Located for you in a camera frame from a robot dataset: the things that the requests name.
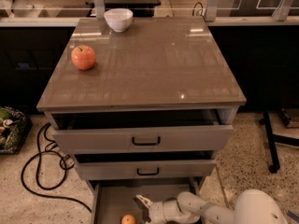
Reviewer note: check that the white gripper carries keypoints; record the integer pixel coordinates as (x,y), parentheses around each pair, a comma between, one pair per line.
(157,211)

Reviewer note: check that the orange fruit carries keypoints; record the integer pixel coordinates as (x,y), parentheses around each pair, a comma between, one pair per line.
(128,219)

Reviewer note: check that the grey bottom drawer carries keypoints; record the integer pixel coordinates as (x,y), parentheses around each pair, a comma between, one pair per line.
(117,198)

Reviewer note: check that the grey drawer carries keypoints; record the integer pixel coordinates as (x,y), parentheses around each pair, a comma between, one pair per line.
(117,166)
(152,139)
(117,198)

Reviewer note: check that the grey middle drawer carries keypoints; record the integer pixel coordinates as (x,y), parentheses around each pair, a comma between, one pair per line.
(117,166)

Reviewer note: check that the grey drawer cabinet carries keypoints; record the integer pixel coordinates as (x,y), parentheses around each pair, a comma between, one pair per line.
(161,72)

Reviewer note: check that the grey top drawer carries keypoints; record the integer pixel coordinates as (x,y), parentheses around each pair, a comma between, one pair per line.
(152,139)

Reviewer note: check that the black wheeled stand leg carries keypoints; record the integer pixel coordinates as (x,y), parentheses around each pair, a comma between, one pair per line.
(273,139)

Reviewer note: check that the basket of mixed items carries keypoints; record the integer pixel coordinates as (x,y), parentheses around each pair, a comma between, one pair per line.
(14,128)

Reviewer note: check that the red apple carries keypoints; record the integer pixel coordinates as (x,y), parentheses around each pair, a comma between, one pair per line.
(83,57)

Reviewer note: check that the white bowl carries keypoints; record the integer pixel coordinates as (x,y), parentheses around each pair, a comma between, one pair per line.
(119,19)

